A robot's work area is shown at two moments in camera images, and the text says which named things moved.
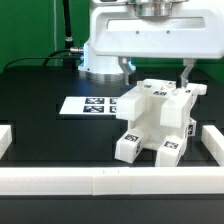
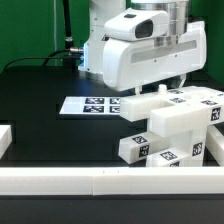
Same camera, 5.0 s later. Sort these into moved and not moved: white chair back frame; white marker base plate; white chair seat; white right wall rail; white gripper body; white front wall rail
Moved: white chair seat; white gripper body; white chair back frame
Not moved: white marker base plate; white front wall rail; white right wall rail
